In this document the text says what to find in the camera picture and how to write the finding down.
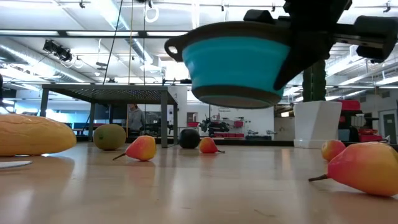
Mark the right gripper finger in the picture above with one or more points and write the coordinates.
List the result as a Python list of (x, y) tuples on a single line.
[(308, 53)]

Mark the blue collapsible bowl grey rim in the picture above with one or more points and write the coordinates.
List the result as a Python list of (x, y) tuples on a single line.
[(233, 62)]

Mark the red-yellow toy pear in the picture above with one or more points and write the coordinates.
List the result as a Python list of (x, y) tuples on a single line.
[(207, 145), (367, 168), (331, 149)]

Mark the black toy avocado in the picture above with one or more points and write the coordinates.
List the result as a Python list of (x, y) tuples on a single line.
[(189, 139)]

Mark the orange pepper piece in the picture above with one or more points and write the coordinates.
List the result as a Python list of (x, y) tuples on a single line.
[(143, 148)]

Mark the green-brown toy kiwi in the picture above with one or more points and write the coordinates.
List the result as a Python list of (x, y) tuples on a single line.
[(109, 137)]

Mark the yellow banana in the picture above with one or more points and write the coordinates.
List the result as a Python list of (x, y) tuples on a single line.
[(31, 135)]

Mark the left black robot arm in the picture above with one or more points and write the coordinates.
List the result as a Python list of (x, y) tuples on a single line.
[(1, 88)]

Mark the green cactus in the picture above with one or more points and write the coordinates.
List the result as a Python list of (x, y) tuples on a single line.
[(314, 84)]

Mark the bin rack with red bins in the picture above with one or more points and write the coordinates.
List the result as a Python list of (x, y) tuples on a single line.
[(349, 104)]

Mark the white faceted plant pot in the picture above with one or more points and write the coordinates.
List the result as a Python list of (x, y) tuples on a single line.
[(317, 124)]

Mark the black background robot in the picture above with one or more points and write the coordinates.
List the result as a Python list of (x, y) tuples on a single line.
[(214, 126)]

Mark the person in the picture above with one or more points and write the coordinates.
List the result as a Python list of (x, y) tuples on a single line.
[(136, 118)]

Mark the grey perforated metal riser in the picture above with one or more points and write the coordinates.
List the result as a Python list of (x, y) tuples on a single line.
[(109, 93)]

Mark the black ceiling-mounted device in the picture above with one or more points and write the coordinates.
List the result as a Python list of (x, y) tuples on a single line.
[(57, 51)]

